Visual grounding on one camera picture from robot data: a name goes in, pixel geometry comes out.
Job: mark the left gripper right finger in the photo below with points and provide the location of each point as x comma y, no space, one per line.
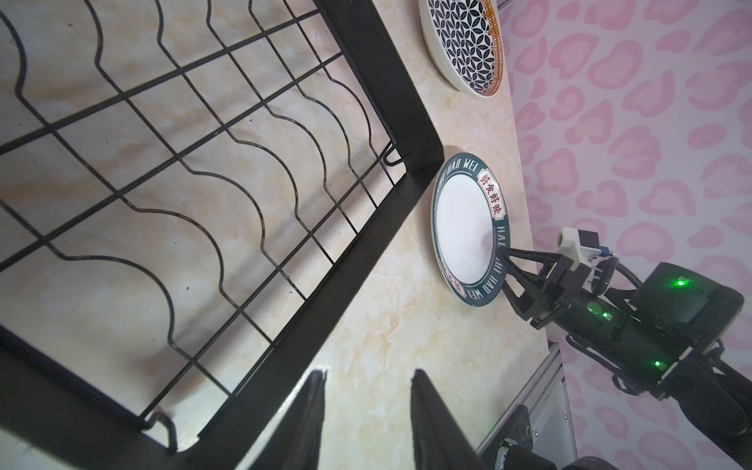
438,442

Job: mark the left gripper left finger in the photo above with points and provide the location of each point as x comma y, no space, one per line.
296,442

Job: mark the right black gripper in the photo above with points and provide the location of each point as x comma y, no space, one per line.
545,288

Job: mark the white plate dark lettered rim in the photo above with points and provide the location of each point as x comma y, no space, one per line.
469,222

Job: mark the black wire dish rack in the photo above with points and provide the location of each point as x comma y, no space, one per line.
192,194

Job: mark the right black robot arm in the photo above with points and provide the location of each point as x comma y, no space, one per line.
663,337

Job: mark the navy geometric pattern plate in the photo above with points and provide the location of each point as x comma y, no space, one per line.
465,44

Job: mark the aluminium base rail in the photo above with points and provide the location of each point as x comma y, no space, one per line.
539,418

